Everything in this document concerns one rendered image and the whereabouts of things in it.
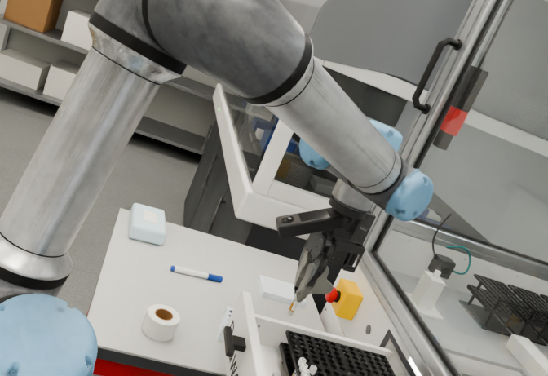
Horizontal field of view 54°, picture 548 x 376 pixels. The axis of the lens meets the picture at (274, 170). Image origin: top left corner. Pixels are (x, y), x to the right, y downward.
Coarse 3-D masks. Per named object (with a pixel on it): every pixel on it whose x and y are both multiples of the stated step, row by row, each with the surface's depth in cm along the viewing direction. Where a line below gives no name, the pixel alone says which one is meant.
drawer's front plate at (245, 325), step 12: (240, 300) 105; (240, 312) 102; (252, 312) 99; (228, 324) 107; (240, 324) 100; (252, 324) 96; (240, 336) 97; (252, 336) 92; (252, 348) 89; (228, 360) 99; (240, 360) 93; (252, 360) 87; (228, 372) 97; (240, 372) 91; (252, 372) 85; (264, 372) 85
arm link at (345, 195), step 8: (336, 184) 96; (344, 184) 94; (336, 192) 95; (344, 192) 94; (352, 192) 93; (336, 200) 96; (344, 200) 94; (352, 200) 93; (360, 200) 93; (368, 200) 94; (352, 208) 94; (360, 208) 94; (368, 208) 95
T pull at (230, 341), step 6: (228, 330) 94; (228, 336) 93; (234, 336) 93; (228, 342) 91; (234, 342) 92; (240, 342) 92; (228, 348) 89; (234, 348) 92; (240, 348) 92; (228, 354) 89
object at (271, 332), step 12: (264, 324) 106; (276, 324) 106; (288, 324) 107; (264, 336) 107; (276, 336) 107; (312, 336) 109; (324, 336) 109; (336, 336) 110; (264, 348) 107; (276, 348) 108; (360, 348) 112; (372, 348) 112; (384, 348) 114; (264, 360) 103; (276, 360) 105; (396, 360) 111; (276, 372) 101; (396, 372) 110
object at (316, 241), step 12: (336, 204) 95; (348, 216) 99; (360, 216) 95; (372, 216) 97; (348, 228) 98; (360, 228) 98; (312, 240) 100; (324, 240) 96; (336, 240) 96; (348, 240) 98; (360, 240) 98; (312, 252) 98; (336, 252) 98; (348, 252) 97; (360, 252) 97; (336, 264) 99; (348, 264) 99
